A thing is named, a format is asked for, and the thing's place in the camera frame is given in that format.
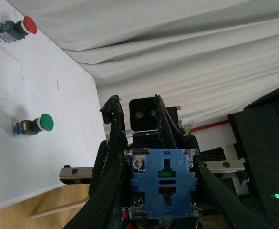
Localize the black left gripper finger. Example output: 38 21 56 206
194 157 270 229

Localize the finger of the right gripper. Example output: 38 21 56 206
155 95 189 149

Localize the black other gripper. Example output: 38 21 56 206
59 94 246 229

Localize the yellow push button switch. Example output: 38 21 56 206
124 149 202 229

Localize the black equipment box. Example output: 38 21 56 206
228 88 279 229

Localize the white curtain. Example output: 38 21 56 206
10 0 279 124

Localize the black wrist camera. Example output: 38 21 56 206
129 97 158 135

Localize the white frame structure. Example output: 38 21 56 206
196 124 249 196

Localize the red cable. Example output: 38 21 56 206
190 120 233 133

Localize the green push button switch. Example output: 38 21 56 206
12 114 54 136

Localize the red push button switch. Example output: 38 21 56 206
0 16 38 43

